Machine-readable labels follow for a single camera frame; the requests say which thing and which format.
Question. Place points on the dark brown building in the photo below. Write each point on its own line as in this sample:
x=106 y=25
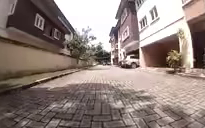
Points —
x=23 y=16

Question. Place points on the pink and white building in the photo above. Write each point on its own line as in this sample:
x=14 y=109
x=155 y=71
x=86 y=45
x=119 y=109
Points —
x=196 y=10

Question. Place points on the white building with garage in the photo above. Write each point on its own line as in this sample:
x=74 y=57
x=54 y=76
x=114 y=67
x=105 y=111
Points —
x=166 y=20

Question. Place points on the tan boundary wall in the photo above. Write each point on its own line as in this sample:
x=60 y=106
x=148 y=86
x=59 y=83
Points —
x=23 y=58

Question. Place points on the green tree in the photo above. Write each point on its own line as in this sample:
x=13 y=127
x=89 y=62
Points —
x=80 y=45

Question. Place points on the white car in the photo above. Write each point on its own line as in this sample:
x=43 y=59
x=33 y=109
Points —
x=131 y=61

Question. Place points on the grey brick paved road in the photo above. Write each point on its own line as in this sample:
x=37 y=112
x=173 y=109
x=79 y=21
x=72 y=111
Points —
x=106 y=100

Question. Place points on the raised concrete pavement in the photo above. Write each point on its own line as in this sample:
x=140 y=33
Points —
x=23 y=80

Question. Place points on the potted plant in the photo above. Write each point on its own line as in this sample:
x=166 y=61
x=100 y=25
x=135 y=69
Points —
x=173 y=58

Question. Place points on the maroon building with white windows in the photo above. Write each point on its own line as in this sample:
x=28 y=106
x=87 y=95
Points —
x=131 y=23

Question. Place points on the dark green trees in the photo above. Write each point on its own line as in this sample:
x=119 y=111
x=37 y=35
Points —
x=101 y=55

